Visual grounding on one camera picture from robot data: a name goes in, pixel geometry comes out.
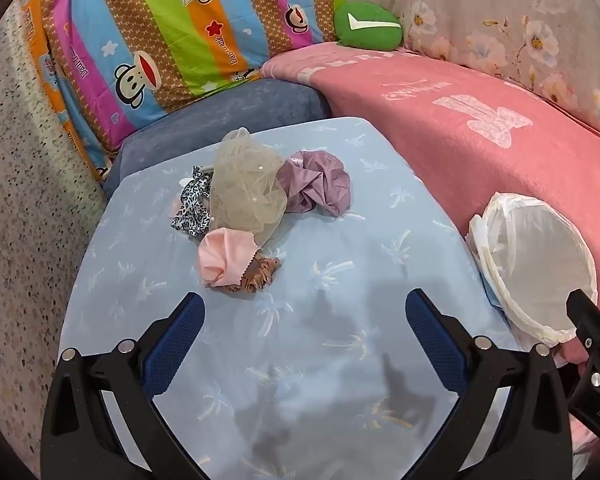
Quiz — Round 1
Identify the beige mesh cloth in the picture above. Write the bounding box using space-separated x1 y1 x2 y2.
209 128 288 250

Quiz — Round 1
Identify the green cushion with white mark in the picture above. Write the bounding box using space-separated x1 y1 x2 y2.
334 1 405 52

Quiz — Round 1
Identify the leopard-print cloth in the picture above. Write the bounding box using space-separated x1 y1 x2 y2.
172 165 216 238

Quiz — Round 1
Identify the purple cloth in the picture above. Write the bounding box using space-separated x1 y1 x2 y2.
277 150 352 218

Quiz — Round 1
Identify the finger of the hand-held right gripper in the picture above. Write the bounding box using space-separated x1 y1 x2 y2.
566 290 600 376

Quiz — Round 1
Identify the pink blanket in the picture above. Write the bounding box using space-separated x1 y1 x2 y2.
259 45 600 366

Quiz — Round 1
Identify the white-lined waste bin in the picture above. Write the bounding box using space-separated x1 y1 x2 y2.
466 191 599 346

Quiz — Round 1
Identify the blue-grey cushion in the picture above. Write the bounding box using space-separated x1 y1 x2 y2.
102 77 331 201

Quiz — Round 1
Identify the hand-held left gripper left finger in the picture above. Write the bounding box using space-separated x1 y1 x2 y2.
40 291 211 480

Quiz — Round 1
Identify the floral beige pillow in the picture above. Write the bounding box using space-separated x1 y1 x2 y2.
340 0 600 146

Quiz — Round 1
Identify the striped monkey-print quilt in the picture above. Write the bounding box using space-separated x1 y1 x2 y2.
17 0 348 181

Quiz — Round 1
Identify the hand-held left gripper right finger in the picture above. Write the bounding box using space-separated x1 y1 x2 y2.
405 287 573 480

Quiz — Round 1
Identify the pink cloth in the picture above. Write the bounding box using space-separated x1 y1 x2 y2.
197 227 260 288

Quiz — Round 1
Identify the brown scrunchie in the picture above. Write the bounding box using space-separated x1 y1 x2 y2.
222 255 282 293

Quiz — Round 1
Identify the light blue palm-print cloth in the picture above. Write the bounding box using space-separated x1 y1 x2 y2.
60 116 526 480

